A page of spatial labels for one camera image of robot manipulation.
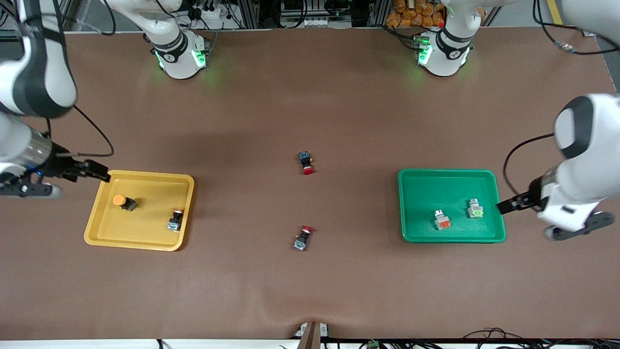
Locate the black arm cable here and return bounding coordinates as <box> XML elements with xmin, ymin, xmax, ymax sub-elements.
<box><xmin>503</xmin><ymin>0</ymin><xmax>620</xmax><ymax>197</ymax></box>
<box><xmin>48</xmin><ymin>104</ymin><xmax>115</xmax><ymax>158</ymax></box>

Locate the bag of orange packets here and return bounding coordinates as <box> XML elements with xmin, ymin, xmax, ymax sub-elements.
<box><xmin>386</xmin><ymin>0</ymin><xmax>445</xmax><ymax>28</ymax></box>

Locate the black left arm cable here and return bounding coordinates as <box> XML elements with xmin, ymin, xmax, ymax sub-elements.
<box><xmin>503</xmin><ymin>0</ymin><xmax>620</xmax><ymax>197</ymax></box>

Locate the white power strip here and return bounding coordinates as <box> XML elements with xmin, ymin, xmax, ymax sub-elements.
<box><xmin>281</xmin><ymin>15</ymin><xmax>342</xmax><ymax>29</ymax></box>

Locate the metal table clamp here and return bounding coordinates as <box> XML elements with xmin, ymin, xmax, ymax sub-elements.
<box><xmin>294</xmin><ymin>321</ymin><xmax>330</xmax><ymax>349</ymax></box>

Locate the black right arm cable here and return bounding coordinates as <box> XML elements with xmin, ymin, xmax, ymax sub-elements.
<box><xmin>48</xmin><ymin>104</ymin><xmax>115</xmax><ymax>158</ymax></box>

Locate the yellow mushroom push button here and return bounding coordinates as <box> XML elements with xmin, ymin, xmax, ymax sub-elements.
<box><xmin>168</xmin><ymin>207</ymin><xmax>186</xmax><ymax>232</ymax></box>
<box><xmin>112</xmin><ymin>194</ymin><xmax>139</xmax><ymax>212</ymax></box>

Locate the black cable bundle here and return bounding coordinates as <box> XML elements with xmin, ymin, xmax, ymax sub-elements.
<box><xmin>460</xmin><ymin>328</ymin><xmax>620</xmax><ymax>349</ymax></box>

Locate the yellow plastic tray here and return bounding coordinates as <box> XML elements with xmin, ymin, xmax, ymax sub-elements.
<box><xmin>83</xmin><ymin>169</ymin><xmax>195</xmax><ymax>252</ymax></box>

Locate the brown table mat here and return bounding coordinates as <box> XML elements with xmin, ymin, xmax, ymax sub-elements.
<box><xmin>0</xmin><ymin>27</ymin><xmax>620</xmax><ymax>341</ymax></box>

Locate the green plastic tray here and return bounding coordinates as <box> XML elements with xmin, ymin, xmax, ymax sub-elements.
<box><xmin>397</xmin><ymin>168</ymin><xmax>507</xmax><ymax>244</ymax></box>

